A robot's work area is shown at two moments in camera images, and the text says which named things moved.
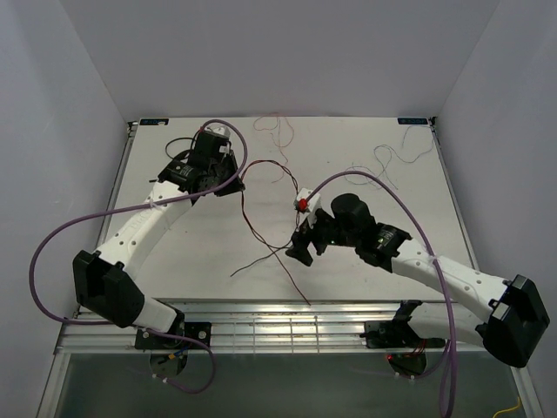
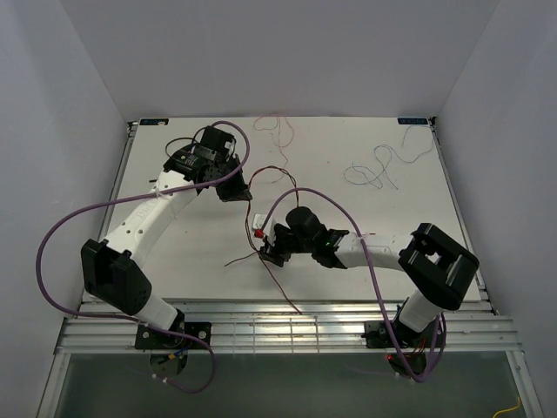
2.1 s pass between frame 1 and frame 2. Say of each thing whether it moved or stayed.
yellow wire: stayed
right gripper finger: moved
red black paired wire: moved
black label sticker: stayed
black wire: stayed
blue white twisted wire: stayed
